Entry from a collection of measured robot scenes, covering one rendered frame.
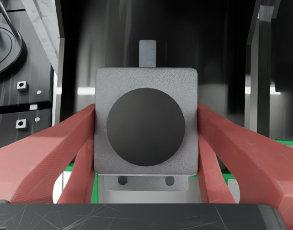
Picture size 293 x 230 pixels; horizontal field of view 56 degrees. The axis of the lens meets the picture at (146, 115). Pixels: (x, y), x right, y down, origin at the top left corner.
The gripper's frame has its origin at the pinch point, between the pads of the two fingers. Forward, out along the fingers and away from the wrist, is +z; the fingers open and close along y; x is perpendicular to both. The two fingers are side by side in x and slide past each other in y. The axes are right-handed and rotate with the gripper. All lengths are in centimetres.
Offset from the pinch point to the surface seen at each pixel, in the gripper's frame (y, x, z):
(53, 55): 8.1, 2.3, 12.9
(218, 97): -5.4, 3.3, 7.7
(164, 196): -2.3, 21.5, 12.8
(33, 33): 23, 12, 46
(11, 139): 22.1, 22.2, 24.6
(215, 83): -5.2, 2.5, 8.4
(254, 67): -12.6, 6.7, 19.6
